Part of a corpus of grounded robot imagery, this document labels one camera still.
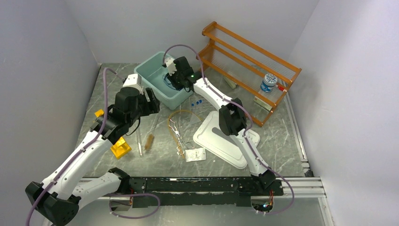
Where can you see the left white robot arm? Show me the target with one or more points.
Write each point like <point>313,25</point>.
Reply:
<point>59,197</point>

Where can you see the blue white lidded jar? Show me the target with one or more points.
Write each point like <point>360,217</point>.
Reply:
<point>268,83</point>

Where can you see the metal crucible tongs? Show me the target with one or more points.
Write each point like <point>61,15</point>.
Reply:
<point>182,146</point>

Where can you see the small white plastic bag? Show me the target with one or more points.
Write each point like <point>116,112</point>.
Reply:
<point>198,154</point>

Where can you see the light green plastic bin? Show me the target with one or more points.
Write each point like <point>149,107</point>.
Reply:
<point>152,73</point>

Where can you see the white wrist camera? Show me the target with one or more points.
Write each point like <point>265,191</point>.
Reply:
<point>134,81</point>
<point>170,65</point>

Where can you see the brown test tube brush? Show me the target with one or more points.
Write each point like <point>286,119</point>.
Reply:
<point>150,136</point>

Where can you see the blue safety glasses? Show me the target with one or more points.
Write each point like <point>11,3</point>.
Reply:
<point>168,83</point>

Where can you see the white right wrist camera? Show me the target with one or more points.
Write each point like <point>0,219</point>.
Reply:
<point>170,65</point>

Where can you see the black mounting rail base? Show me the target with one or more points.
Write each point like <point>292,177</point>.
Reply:
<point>166,191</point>

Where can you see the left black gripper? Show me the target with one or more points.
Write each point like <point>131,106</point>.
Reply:
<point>151,107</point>

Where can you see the white green small box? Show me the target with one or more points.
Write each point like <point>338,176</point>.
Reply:
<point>263,104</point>

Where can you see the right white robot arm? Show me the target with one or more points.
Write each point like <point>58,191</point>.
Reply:
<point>232,116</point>

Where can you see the yellow test tube rack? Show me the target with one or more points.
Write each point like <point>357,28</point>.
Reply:
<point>120,146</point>

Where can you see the white plastic bin lid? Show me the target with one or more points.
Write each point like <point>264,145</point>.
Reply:
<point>209,136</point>

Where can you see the orange wooden shelf rack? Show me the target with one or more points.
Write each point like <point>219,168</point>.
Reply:
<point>246,64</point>

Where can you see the yellow rubber tubing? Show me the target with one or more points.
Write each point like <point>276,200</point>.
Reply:
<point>171,116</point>

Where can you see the clear glass test tube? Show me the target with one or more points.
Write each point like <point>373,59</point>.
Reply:
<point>139,142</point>

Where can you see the clear plastic funnel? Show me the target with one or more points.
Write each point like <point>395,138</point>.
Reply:
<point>194,119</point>

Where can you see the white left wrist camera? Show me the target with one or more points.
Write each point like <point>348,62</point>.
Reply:
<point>134,81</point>

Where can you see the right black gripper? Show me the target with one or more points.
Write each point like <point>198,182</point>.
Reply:
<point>171,79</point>

